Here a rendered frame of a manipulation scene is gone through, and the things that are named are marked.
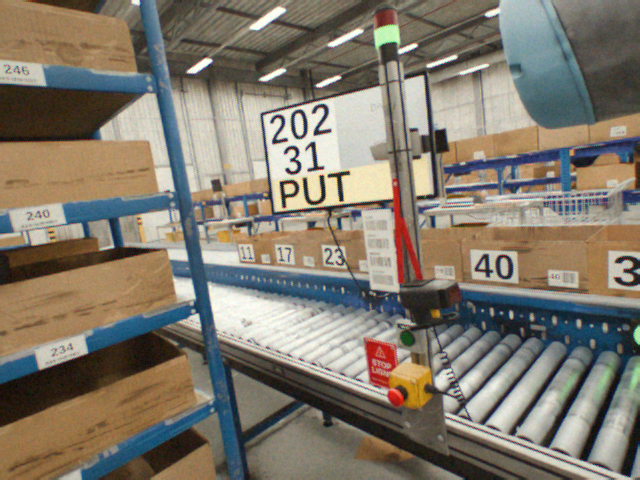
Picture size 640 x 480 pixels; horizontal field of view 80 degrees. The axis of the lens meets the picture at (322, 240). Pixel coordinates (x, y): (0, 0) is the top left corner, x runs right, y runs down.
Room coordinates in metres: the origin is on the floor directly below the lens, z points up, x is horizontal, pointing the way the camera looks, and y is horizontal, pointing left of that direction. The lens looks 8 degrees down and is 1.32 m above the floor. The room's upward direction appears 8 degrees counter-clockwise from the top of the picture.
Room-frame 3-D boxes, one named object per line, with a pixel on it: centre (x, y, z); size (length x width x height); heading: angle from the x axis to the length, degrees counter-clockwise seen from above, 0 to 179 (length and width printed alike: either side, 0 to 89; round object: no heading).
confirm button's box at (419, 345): (0.84, -0.17, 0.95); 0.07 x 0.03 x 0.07; 43
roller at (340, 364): (1.32, -0.14, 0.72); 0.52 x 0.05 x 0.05; 133
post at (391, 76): (0.86, -0.19, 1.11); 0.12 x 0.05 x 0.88; 43
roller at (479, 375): (1.03, -0.41, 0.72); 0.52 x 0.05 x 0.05; 133
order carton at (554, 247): (1.34, -0.74, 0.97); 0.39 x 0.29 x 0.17; 43
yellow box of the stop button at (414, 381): (0.79, -0.18, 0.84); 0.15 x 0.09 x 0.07; 43
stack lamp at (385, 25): (0.86, -0.20, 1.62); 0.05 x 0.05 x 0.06
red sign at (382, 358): (0.89, -0.13, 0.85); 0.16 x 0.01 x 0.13; 43
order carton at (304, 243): (2.20, 0.06, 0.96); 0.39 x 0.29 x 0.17; 43
